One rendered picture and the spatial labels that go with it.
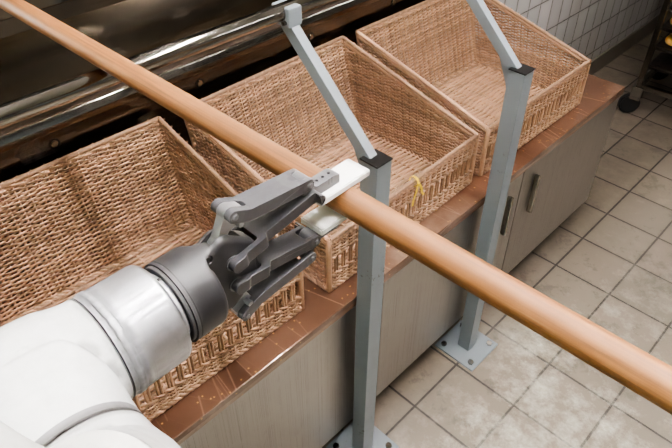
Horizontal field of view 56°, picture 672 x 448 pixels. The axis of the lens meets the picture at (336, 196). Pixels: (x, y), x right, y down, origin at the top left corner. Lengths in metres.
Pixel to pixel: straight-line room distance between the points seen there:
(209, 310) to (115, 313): 0.07
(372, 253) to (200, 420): 0.44
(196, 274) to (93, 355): 0.10
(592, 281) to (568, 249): 0.17
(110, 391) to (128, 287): 0.08
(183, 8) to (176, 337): 1.07
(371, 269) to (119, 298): 0.81
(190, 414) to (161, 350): 0.73
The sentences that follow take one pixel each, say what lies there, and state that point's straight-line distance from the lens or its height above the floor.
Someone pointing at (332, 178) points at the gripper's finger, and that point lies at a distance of 0.60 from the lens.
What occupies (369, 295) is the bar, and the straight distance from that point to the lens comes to 1.30.
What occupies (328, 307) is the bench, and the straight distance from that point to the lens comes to 1.35.
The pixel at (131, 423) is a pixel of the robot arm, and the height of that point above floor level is 1.23.
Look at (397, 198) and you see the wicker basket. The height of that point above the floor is 0.71.
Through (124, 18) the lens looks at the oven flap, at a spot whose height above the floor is 1.07.
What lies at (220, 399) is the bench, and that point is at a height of 0.58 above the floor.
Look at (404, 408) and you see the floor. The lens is 1.90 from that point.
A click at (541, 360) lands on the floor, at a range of 2.08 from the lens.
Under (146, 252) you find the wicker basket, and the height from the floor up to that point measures 0.59.
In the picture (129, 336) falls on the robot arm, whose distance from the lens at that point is 0.48.
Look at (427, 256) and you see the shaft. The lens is 0.56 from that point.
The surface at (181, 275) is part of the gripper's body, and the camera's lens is 0.51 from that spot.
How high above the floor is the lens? 1.59
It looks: 38 degrees down
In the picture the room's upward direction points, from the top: straight up
